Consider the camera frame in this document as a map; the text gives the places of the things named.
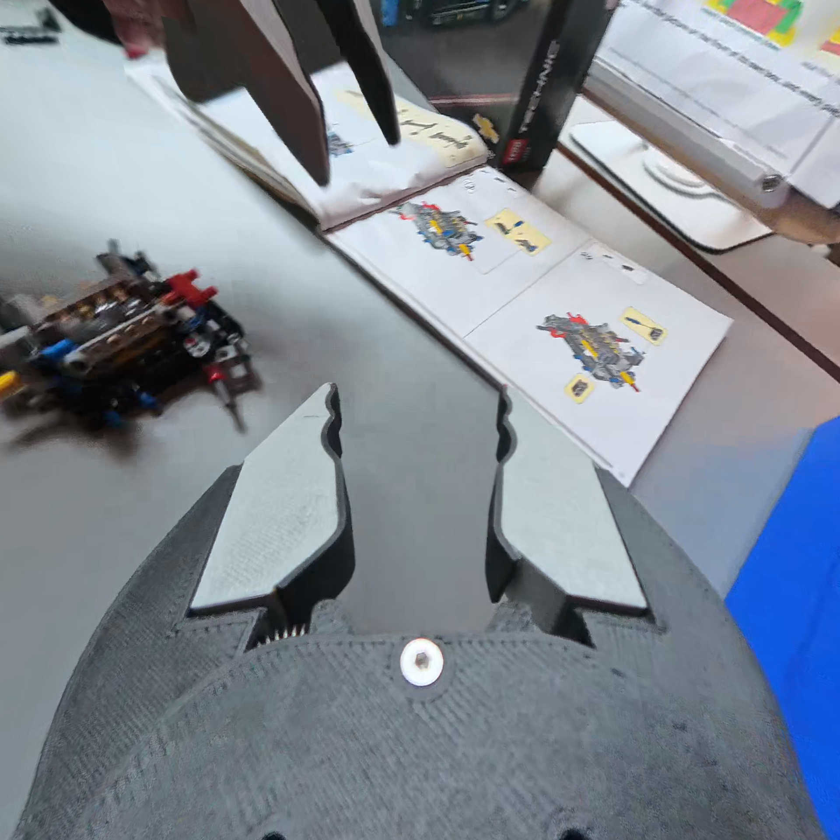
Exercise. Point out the blue sheet at edge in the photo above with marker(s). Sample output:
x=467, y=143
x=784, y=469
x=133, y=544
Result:
x=797, y=590

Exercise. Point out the white monitor stand base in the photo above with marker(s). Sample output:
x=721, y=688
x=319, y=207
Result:
x=663, y=177

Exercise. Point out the silver computer monitor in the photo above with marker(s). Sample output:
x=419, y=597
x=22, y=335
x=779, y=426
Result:
x=722, y=98

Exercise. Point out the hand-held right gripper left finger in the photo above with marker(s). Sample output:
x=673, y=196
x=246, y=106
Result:
x=275, y=518

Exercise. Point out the small black lego pieces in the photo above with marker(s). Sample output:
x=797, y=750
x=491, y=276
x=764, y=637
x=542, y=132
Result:
x=29, y=29

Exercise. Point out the person's left hand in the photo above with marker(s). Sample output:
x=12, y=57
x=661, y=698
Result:
x=138, y=23

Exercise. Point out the lego engine assembly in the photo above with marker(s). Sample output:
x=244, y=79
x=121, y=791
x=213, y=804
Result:
x=118, y=334

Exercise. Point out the lego instruction booklet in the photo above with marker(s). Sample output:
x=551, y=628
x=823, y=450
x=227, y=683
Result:
x=512, y=295

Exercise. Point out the black lego set box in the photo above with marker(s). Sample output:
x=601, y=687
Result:
x=485, y=65

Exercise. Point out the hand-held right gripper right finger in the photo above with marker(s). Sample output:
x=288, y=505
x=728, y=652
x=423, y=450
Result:
x=564, y=525

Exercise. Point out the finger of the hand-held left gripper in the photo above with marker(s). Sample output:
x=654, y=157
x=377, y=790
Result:
x=262, y=72
x=364, y=59

